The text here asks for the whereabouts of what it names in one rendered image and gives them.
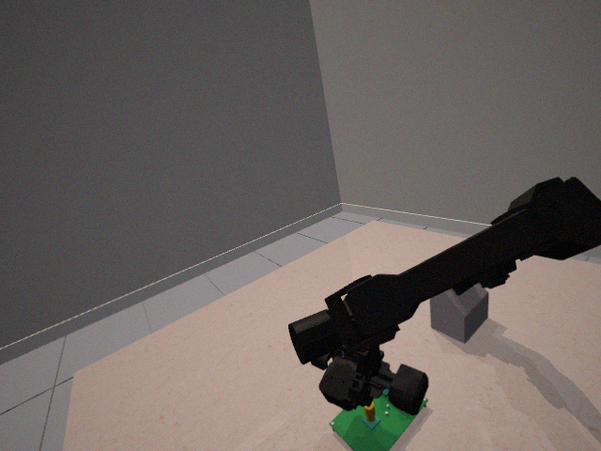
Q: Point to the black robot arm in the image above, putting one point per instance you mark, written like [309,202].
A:
[554,219]

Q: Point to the green circuit board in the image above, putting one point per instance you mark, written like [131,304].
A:
[374,428]

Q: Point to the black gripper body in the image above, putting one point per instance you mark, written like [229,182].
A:
[408,386]

